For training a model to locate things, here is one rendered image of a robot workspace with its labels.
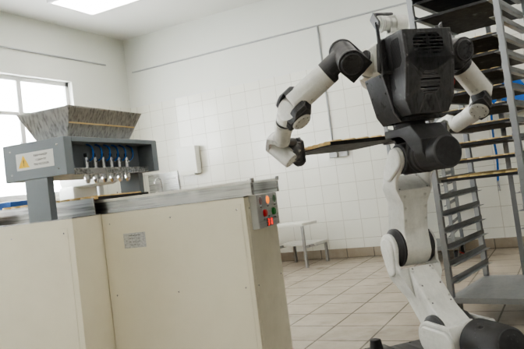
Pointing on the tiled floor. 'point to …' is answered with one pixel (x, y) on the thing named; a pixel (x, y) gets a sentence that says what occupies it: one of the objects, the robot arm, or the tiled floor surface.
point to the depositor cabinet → (55, 285)
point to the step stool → (303, 240)
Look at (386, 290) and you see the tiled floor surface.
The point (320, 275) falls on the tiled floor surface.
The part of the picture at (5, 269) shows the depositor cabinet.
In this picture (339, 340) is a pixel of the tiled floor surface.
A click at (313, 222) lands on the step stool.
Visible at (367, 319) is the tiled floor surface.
